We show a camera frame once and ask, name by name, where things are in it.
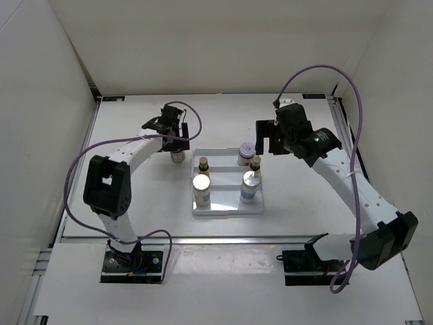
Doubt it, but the spice jar white lid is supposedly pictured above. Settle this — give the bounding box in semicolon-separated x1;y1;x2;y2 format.
237;142;256;166
170;150;186;163

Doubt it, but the small yellow label bottle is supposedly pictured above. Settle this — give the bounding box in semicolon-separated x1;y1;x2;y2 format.
250;156;261;173
198;156;210;178

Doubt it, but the white shaker silver cap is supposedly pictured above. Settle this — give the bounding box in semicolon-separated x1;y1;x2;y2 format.
192;174;210;207
240;171;261;203

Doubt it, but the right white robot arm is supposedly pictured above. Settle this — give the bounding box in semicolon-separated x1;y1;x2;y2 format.
256;119;419;271

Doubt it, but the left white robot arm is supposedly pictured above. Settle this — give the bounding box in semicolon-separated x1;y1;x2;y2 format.
83;104;189;271

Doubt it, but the right black corner label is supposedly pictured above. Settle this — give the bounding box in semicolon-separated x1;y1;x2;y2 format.
302;93;326;100

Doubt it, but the black corner label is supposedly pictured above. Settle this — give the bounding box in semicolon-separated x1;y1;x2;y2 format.
101;96;125;102
302;93;326;100

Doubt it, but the white divided organizer tray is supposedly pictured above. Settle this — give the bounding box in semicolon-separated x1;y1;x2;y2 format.
191;148;265;217

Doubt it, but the left black corner label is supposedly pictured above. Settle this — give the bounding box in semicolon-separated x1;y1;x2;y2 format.
101;96;125;102

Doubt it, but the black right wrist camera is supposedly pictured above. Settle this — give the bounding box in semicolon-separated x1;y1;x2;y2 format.
273;100;309;128

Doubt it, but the right aluminium frame rail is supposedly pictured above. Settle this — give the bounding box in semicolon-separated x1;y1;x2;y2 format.
326;94;370;182

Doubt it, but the aluminium frame rail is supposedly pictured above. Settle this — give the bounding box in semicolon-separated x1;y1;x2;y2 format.
326;94;370;182
48;95;102;248
60;236;313;245

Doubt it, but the left aluminium frame rail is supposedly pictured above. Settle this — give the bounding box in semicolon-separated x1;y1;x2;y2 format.
48;95;102;248

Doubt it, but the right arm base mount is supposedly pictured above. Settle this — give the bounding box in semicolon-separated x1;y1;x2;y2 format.
276;250;344;286

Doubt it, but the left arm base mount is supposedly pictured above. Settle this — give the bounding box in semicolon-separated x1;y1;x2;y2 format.
99;245;165;284

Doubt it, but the front aluminium frame rail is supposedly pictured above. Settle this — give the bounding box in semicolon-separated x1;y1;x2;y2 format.
60;236;313;245

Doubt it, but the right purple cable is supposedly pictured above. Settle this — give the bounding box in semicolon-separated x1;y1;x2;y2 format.
273;64;365;294

